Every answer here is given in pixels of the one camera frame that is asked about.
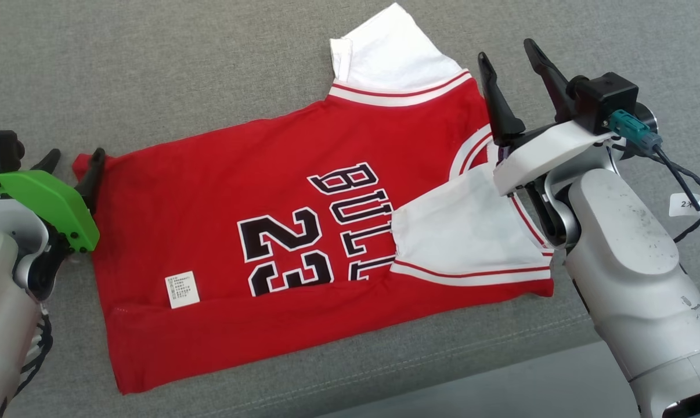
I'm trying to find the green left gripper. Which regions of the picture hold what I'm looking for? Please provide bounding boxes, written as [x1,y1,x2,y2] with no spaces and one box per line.
[0,147,107,253]

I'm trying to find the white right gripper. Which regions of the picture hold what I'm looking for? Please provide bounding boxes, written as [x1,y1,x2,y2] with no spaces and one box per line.
[478,38,618,196]

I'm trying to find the red Bulls jersey white sleeves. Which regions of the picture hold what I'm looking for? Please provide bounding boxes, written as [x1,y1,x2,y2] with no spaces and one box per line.
[73,3,555,395]

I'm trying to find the teal right camera connector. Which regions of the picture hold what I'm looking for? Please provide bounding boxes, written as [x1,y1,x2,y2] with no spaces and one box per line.
[608,110,664,155]

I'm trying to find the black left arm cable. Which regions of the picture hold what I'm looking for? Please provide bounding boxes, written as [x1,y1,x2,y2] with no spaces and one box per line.
[1,312,55,418]

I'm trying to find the white cable label tag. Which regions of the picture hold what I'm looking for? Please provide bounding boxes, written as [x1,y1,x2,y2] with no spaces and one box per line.
[669,193,700,228]

